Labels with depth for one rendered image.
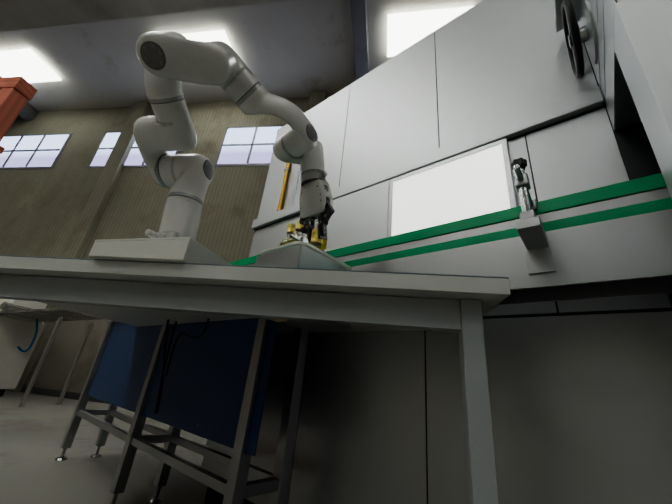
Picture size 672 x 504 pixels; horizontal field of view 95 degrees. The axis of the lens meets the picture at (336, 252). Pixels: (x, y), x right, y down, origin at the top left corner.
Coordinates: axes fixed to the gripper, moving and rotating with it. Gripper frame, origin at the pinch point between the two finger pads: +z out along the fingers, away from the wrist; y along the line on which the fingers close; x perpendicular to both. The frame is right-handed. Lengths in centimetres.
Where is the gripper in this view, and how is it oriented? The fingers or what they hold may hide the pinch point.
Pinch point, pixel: (317, 233)
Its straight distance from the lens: 89.3
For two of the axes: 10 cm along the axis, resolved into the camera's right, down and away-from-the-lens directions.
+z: 0.8, 9.8, -2.0
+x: -6.6, -1.0, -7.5
